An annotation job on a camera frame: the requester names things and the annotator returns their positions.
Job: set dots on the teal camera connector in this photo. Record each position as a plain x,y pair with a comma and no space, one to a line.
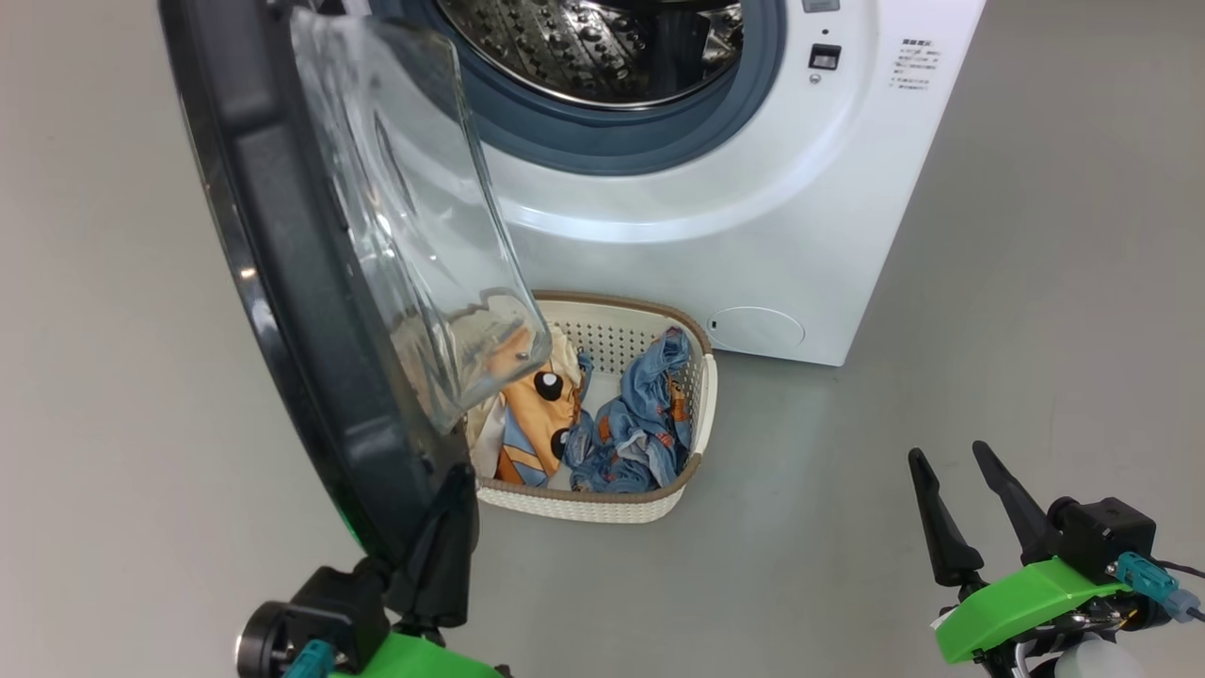
1148,579
309,661

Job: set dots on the orange blue cream cartoon garment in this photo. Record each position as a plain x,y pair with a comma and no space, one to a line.
537,419

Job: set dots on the teal left camera connector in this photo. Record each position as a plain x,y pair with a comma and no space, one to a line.
309,661

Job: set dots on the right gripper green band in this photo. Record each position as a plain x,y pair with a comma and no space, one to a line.
1026,598

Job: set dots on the round white filter cover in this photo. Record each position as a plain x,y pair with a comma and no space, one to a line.
755,331

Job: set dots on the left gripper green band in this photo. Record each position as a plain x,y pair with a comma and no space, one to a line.
414,659

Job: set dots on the teal right camera connector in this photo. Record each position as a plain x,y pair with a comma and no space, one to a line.
1148,579

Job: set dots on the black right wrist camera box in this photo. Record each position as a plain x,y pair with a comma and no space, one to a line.
1106,537

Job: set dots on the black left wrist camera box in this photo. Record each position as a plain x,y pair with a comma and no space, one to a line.
325,612

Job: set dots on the blue bear print garment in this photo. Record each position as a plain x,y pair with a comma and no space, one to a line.
640,424

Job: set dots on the black round glass washer door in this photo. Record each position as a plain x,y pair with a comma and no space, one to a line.
282,245

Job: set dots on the cream perforated laundry basket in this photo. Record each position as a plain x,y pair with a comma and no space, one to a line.
602,504

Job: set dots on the grey label sticker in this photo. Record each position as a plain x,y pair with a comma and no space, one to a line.
820,5

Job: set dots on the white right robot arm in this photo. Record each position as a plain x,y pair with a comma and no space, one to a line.
1087,661

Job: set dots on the white front-load washing machine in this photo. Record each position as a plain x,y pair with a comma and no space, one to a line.
753,235

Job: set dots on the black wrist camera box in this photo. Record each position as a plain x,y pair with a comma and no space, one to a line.
325,612
1106,537

